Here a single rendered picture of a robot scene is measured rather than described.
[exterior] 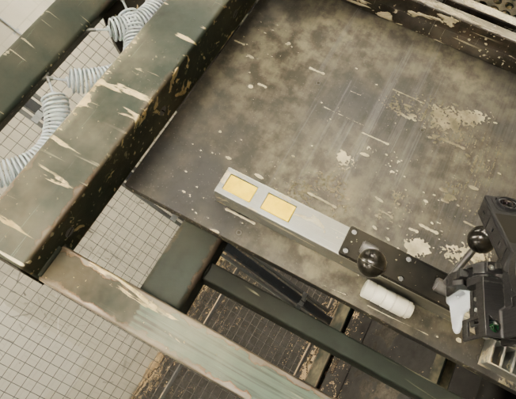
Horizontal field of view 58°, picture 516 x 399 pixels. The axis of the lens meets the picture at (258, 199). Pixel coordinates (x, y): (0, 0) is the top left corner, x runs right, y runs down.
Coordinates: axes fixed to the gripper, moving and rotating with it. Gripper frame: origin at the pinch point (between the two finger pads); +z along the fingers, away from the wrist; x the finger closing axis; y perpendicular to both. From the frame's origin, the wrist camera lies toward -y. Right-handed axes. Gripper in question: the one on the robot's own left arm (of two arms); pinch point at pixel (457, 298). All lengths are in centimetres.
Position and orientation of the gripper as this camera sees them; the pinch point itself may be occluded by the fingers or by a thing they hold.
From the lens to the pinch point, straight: 68.3
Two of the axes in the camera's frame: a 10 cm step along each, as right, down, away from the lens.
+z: -0.4, 4.0, 9.2
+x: 9.9, 1.5, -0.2
